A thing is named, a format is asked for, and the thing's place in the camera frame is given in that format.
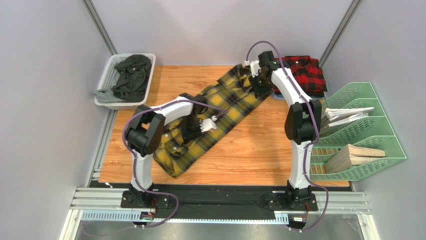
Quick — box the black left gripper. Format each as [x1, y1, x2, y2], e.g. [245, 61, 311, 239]
[180, 115, 205, 145]

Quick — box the yellow black plaid shirt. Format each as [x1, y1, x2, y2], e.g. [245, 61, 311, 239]
[153, 64, 270, 178]

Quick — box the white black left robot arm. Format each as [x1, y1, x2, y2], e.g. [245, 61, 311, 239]
[120, 93, 208, 208]

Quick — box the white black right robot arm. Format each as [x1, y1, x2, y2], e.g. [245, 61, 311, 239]
[243, 51, 322, 210]

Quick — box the white paper stack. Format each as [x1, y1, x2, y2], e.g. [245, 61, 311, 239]
[319, 107, 375, 134]

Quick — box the red black plaid folded shirt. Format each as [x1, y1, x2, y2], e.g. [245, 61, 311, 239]
[281, 55, 328, 98]

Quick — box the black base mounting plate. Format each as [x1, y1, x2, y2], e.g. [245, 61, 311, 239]
[89, 180, 320, 221]

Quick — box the white plastic laundry basket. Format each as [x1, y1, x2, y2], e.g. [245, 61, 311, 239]
[93, 53, 157, 110]

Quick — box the dark grey shirt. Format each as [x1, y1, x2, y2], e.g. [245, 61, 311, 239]
[94, 54, 152, 104]

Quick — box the wooden block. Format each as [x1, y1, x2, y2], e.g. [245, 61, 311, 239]
[325, 144, 386, 174]

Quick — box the green plastic file organizer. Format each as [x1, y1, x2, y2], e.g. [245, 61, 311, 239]
[310, 82, 407, 182]

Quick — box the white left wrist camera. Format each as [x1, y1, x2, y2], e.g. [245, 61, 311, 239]
[199, 115, 218, 133]

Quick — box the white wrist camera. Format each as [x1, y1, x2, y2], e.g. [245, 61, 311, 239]
[242, 60, 261, 78]
[199, 115, 218, 133]

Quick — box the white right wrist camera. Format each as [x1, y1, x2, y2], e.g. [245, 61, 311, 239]
[242, 60, 261, 78]

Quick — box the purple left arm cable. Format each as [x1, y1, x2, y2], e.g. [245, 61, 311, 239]
[121, 99, 229, 229]

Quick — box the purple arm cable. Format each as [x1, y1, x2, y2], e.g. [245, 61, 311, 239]
[244, 40, 330, 233]
[121, 99, 229, 229]

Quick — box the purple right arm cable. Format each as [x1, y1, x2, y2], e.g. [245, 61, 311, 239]
[244, 40, 330, 233]

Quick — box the right aluminium corner post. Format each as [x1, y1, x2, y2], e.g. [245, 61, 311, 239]
[319, 0, 363, 69]

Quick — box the aluminium corner post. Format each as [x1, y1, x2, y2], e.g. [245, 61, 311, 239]
[319, 0, 363, 69]
[81, 0, 118, 56]

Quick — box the aluminium frame rail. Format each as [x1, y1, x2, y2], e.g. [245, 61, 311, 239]
[59, 109, 380, 240]

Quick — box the left aluminium corner post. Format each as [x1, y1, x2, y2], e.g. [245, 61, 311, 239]
[81, 0, 118, 56]

